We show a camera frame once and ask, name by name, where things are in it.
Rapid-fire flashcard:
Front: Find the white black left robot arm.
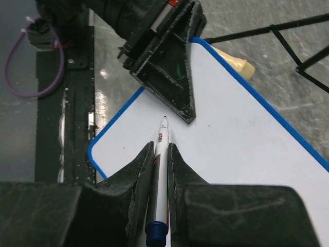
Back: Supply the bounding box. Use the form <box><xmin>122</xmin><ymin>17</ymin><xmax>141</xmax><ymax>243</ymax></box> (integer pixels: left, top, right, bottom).
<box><xmin>36</xmin><ymin>1</ymin><xmax>207</xmax><ymax>124</ymax></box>

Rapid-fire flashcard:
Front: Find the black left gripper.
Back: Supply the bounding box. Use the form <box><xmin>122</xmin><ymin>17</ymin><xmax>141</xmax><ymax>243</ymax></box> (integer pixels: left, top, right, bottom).
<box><xmin>87</xmin><ymin>1</ymin><xmax>206</xmax><ymax>124</ymax></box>

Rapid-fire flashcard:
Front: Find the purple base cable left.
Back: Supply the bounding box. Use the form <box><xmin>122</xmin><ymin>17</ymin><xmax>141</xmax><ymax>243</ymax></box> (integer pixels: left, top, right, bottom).
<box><xmin>5</xmin><ymin>16</ymin><xmax>65</xmax><ymax>98</ymax></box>

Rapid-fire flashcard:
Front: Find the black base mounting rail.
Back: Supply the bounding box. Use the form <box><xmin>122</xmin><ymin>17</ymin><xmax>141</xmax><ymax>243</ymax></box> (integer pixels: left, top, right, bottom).
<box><xmin>34</xmin><ymin>26</ymin><xmax>96</xmax><ymax>184</ymax></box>

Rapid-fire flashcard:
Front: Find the blue framed whiteboard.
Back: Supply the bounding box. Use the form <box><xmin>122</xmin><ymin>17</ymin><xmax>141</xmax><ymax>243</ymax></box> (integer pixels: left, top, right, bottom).
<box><xmin>87</xmin><ymin>37</ymin><xmax>329</xmax><ymax>186</ymax></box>

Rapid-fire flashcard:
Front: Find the white blue whiteboard marker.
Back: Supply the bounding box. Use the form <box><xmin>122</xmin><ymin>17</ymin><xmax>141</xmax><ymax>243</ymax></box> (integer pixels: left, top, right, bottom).
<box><xmin>145</xmin><ymin>116</ymin><xmax>169</xmax><ymax>246</ymax></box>

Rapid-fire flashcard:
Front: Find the wooden microphone toy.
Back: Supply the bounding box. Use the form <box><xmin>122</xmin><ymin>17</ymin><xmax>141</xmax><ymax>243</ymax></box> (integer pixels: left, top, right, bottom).
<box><xmin>212</xmin><ymin>46</ymin><xmax>255</xmax><ymax>81</ymax></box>

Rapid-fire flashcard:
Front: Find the black music stand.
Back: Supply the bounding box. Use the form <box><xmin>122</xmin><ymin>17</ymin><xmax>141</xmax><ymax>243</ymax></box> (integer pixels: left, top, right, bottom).
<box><xmin>206</xmin><ymin>13</ymin><xmax>328</xmax><ymax>93</ymax></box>

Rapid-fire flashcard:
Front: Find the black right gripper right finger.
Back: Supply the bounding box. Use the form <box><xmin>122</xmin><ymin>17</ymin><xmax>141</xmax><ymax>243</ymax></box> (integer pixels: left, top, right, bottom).
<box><xmin>168</xmin><ymin>143</ymin><xmax>320</xmax><ymax>246</ymax></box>

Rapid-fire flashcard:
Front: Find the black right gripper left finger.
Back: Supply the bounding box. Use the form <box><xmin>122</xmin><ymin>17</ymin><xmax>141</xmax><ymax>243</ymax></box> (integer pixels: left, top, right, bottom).
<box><xmin>1</xmin><ymin>142</ymin><xmax>154</xmax><ymax>246</ymax></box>

